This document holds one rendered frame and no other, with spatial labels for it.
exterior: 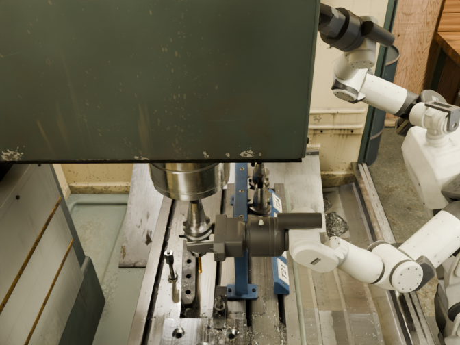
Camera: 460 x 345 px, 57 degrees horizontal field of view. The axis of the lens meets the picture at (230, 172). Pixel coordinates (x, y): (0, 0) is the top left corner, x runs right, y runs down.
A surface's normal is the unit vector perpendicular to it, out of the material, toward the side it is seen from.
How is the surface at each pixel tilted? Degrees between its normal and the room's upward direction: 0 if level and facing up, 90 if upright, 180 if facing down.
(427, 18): 90
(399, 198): 0
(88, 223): 0
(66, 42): 90
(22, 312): 90
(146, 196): 25
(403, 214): 0
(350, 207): 17
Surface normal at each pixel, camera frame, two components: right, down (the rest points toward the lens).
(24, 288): 1.00, -0.01
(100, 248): -0.03, -0.79
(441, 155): -0.42, -0.73
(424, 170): -0.94, -0.29
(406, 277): 0.25, 0.26
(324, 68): -0.03, 0.59
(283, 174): -0.04, -0.48
